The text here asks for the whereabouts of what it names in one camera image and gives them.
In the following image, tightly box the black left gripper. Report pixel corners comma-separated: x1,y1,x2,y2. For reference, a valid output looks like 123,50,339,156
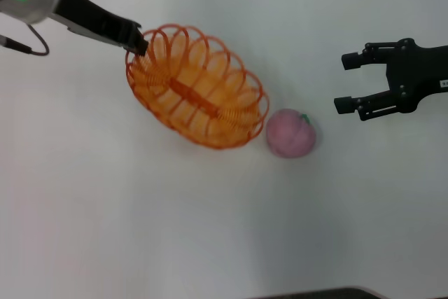
52,0,150,57

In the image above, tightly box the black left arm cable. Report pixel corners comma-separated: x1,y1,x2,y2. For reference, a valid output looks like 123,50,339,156
0,24,50,57

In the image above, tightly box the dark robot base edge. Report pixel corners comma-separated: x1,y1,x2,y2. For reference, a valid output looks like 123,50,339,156
244,284,389,299

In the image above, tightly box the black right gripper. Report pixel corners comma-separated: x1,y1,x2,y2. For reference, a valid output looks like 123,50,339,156
333,37,448,122

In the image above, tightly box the orange plastic woven basket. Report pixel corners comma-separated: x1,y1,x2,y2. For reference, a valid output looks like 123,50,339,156
125,24,270,150

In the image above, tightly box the pink toy peach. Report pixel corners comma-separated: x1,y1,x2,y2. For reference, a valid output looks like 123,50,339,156
265,108,318,159

